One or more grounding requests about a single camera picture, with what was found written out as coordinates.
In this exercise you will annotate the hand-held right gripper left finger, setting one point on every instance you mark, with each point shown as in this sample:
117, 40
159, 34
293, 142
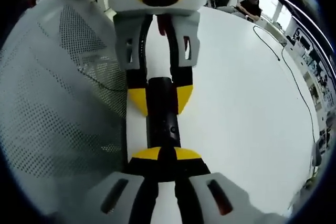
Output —
126, 197

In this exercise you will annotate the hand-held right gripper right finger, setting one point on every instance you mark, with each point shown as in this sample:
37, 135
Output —
204, 197

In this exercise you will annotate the black remote control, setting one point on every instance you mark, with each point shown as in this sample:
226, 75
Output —
164, 119

